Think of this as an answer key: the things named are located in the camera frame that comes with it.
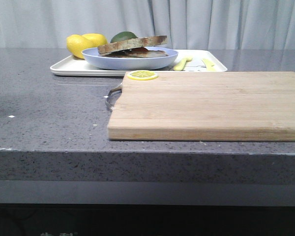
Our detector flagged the fried egg with yolk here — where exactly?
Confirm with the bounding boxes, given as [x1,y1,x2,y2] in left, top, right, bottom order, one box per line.
[124,47,168,58]

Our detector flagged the toast bread slice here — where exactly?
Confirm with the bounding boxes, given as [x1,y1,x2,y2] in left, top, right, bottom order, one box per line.
[97,35,167,54]
[98,50,169,59]

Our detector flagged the light blue round plate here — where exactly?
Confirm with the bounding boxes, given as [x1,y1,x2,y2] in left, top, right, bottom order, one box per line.
[82,47,178,70]

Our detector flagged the white rectangular tray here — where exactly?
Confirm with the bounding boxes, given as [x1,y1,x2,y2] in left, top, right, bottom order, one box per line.
[50,50,228,77]

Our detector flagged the yellow lemon slice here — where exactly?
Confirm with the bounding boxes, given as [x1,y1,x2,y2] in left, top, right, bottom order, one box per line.
[126,70,158,81]

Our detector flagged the yellow plastic fork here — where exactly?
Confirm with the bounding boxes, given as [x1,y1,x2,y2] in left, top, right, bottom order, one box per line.
[173,57,192,71]

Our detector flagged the yellow plastic knife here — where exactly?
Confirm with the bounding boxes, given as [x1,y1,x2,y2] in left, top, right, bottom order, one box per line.
[202,58,216,72]

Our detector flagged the green lime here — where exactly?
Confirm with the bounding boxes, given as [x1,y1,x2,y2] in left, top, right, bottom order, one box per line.
[110,31,138,43]

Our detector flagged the rear yellow lemon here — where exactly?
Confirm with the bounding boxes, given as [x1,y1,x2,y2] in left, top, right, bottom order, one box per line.
[82,33,108,47]

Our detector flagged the front yellow lemon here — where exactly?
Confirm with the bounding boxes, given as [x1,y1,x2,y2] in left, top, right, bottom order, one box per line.
[66,34,95,59]

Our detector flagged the wooden cutting board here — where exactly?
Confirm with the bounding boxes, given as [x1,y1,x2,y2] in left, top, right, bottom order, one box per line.
[108,72,295,142]

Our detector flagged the white grey curtain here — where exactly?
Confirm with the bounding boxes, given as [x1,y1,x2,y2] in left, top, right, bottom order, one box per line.
[0,0,295,50]

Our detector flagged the metal cutting board handle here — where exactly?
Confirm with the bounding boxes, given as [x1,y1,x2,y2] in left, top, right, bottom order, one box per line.
[105,83,122,111]

